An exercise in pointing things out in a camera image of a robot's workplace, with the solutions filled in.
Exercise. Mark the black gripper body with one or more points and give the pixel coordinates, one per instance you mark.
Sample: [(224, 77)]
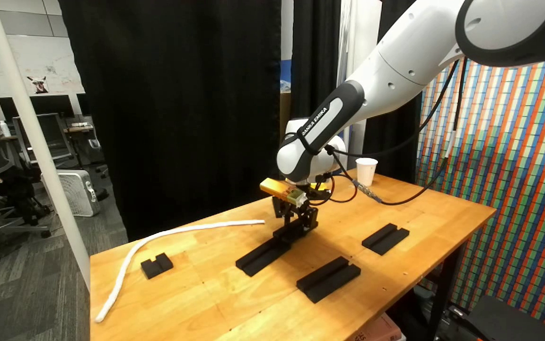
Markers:
[(298, 213)]

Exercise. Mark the black grooved track piece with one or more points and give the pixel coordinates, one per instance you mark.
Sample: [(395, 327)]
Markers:
[(296, 245), (257, 260), (385, 240), (328, 281)]

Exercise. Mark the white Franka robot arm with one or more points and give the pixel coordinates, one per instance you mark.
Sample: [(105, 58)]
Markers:
[(412, 63)]

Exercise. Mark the white paper cup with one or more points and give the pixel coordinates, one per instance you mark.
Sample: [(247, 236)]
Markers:
[(366, 171)]

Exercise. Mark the brown cardboard box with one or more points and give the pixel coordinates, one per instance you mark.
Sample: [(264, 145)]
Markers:
[(287, 124)]

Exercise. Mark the black curtain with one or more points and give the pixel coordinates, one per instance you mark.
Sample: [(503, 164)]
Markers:
[(317, 50), (393, 149), (160, 96)]

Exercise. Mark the pink bag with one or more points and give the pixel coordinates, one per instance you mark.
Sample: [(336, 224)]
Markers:
[(380, 331)]

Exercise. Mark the short black grooved block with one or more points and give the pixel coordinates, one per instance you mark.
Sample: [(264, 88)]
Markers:
[(158, 266)]

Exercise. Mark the black table leg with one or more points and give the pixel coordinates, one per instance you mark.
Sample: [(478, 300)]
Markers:
[(440, 296)]

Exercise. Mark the white flexible tube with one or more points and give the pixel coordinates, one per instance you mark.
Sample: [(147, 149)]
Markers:
[(120, 276)]

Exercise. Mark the white box unit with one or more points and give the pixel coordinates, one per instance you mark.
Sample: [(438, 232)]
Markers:
[(77, 192)]

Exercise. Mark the black stool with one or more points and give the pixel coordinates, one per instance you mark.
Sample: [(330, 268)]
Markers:
[(512, 323)]

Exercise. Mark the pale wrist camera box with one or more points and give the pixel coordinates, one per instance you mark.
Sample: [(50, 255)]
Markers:
[(283, 190)]

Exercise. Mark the multicoloured patterned wall panel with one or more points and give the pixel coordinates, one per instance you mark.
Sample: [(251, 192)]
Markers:
[(512, 209)]

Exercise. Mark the black white wall sign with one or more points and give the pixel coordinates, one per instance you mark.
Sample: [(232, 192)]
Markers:
[(39, 84)]

